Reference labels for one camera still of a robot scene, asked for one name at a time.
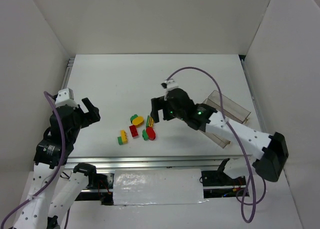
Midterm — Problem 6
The yellow striped lego plate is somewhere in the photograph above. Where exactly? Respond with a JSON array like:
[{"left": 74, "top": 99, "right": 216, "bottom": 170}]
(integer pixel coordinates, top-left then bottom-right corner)
[{"left": 149, "top": 116, "right": 154, "bottom": 127}]

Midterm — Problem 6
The green lego plate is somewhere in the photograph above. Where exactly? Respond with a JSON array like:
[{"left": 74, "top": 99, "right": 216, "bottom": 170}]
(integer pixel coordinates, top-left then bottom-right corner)
[{"left": 145, "top": 115, "right": 150, "bottom": 128}]

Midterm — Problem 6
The red rounded lego piece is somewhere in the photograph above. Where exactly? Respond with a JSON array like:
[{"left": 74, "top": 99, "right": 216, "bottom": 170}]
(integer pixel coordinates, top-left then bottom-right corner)
[{"left": 146, "top": 127, "right": 156, "bottom": 141}]

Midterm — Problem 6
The green lego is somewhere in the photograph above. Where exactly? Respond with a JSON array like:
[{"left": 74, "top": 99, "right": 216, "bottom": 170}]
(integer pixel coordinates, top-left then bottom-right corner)
[
  {"left": 130, "top": 114, "right": 138, "bottom": 122},
  {"left": 142, "top": 129, "right": 149, "bottom": 141}
]

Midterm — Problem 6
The red square lego brick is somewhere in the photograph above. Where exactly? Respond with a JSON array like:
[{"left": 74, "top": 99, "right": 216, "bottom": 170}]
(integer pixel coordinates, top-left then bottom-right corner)
[{"left": 129, "top": 125, "right": 139, "bottom": 139}]

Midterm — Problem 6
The small green lego brick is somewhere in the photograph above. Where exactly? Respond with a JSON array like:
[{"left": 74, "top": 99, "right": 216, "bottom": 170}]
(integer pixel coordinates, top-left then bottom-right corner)
[{"left": 117, "top": 136, "right": 128, "bottom": 145}]

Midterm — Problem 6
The yellow long lego brick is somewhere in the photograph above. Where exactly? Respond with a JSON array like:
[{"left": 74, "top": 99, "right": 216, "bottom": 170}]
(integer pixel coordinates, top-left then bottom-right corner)
[{"left": 120, "top": 130, "right": 128, "bottom": 141}]

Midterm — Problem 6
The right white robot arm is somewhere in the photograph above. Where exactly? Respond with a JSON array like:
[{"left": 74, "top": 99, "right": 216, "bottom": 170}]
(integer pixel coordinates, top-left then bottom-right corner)
[{"left": 76, "top": 88, "right": 289, "bottom": 182}]

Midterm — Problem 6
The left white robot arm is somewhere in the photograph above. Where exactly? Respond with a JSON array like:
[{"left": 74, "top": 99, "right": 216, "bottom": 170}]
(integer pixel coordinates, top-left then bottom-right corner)
[{"left": 13, "top": 98, "right": 101, "bottom": 229}]

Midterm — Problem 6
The yellow rounded lego piece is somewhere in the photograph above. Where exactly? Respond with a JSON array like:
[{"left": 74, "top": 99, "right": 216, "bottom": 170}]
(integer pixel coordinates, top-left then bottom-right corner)
[{"left": 132, "top": 116, "right": 145, "bottom": 127}]

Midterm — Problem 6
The green lego under yellow dome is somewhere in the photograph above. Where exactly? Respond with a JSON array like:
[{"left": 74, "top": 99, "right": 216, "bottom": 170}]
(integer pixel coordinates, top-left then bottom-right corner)
[{"left": 130, "top": 114, "right": 138, "bottom": 122}]

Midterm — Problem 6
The clear three-slot container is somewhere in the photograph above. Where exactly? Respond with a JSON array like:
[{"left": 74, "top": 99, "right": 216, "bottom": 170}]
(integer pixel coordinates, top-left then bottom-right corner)
[{"left": 201, "top": 90, "right": 251, "bottom": 149}]

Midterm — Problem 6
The white taped cover panel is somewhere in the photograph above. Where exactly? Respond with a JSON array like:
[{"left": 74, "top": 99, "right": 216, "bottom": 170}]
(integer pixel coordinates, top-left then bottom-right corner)
[{"left": 113, "top": 168, "right": 205, "bottom": 206}]

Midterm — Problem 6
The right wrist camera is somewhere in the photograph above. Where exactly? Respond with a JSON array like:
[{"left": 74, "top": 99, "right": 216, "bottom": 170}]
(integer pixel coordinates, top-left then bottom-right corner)
[{"left": 161, "top": 78, "right": 179, "bottom": 91}]

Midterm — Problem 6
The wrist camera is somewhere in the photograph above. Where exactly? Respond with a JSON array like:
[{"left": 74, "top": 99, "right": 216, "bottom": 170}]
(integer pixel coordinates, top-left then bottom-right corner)
[
  {"left": 55, "top": 88, "right": 78, "bottom": 108},
  {"left": 161, "top": 78, "right": 179, "bottom": 91}
]

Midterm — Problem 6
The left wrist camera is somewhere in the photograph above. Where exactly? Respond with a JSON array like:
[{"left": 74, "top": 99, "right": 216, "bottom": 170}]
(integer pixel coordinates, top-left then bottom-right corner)
[{"left": 55, "top": 88, "right": 78, "bottom": 108}]

